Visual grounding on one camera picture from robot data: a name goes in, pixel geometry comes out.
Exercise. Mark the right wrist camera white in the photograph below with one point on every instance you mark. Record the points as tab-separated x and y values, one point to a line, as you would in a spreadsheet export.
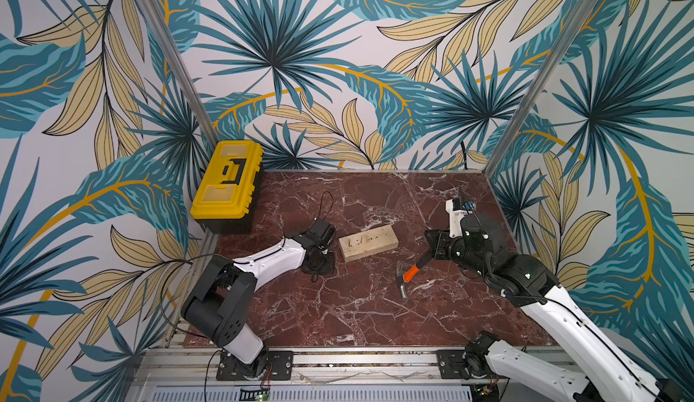
457	209

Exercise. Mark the yellow black toolbox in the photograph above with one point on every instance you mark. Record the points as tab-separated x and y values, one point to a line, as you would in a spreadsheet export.
227	197

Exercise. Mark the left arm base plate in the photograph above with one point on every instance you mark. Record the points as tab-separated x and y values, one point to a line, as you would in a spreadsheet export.
272	365

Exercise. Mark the aluminium front rail frame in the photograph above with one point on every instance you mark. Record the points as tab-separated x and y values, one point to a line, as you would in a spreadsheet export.
406	373

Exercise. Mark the left aluminium corner post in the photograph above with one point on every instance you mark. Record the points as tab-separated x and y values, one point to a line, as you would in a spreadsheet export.
166	42

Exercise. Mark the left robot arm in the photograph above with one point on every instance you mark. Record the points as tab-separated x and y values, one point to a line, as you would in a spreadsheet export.
218	304

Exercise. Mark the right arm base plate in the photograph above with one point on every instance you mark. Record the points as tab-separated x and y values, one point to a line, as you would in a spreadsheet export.
464	364

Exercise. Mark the wooden block with nails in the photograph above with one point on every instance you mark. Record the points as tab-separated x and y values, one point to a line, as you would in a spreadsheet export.
368	243

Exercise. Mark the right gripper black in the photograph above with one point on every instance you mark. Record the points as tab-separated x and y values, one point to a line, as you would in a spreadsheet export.
437	245

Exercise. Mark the claw hammer orange black handle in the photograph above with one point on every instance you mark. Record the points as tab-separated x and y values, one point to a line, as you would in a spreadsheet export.
405	273

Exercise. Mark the aluminium corner post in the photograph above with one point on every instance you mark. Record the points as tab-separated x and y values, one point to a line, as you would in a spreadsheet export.
565	38
166	42

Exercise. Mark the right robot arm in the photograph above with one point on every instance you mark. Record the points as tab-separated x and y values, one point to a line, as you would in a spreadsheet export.
476	242

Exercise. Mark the right aluminium corner post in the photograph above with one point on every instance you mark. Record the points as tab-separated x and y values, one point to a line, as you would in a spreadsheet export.
565	38

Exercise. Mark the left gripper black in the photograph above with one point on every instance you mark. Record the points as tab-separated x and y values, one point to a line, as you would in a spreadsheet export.
328	269

